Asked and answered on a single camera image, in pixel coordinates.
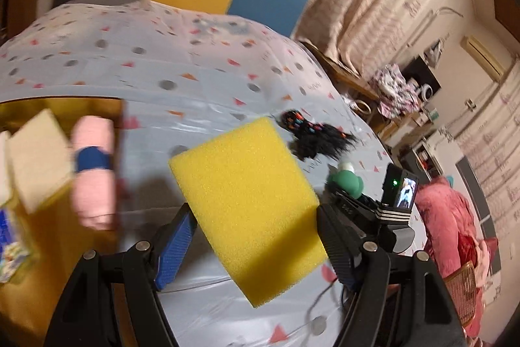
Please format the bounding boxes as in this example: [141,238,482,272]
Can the gold metal tin box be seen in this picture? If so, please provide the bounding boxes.
[0,97,139,347]

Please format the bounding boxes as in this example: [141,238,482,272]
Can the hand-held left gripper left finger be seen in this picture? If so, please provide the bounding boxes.
[44,203,200,347]

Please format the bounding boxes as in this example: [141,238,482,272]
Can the pink towel blue band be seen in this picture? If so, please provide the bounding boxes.
[70,115,119,232]

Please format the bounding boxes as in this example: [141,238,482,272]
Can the beige rectangular sponge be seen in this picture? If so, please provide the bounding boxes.
[8,108,74,214]

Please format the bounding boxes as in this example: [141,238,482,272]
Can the yellow sponge with green pad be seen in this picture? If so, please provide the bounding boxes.
[168,116,329,309]

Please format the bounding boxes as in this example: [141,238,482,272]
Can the dark grey panel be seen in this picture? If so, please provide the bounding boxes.
[455,158,498,240]

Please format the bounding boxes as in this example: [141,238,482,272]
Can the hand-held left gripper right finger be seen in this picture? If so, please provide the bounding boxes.
[316,204,468,347]

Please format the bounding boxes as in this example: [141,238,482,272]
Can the green rubber toy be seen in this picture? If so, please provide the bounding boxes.
[327,162,366,200]

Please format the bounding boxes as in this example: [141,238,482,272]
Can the floral crumpled cloth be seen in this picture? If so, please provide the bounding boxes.
[371,63,419,116]

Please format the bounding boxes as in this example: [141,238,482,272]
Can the cream air conditioner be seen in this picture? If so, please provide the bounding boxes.
[460,36,506,81]

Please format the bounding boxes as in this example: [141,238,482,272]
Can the blue patterned packet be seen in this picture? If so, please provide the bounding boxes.
[0,209,38,283]

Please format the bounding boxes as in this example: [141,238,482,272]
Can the black hair brush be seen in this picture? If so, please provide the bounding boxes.
[280,109,360,161]

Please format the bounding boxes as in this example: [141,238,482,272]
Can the pink duvet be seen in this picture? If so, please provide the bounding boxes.
[414,176,498,340]

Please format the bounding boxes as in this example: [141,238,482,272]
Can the wooden side bench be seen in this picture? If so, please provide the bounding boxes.
[298,40,437,146]

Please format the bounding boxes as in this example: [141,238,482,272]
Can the wicker chair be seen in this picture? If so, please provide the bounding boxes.
[445,261,480,325]

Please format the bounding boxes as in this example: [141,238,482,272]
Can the white patterned tablecloth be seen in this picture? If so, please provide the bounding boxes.
[0,1,427,347]

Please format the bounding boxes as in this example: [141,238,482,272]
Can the garment steamer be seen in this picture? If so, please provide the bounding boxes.
[406,7,464,65]

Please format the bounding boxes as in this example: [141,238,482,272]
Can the white rectangular sponge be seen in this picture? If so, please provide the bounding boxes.
[0,131,13,205]

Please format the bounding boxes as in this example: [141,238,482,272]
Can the white shelf cabinet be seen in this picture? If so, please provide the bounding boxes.
[400,127,460,185]

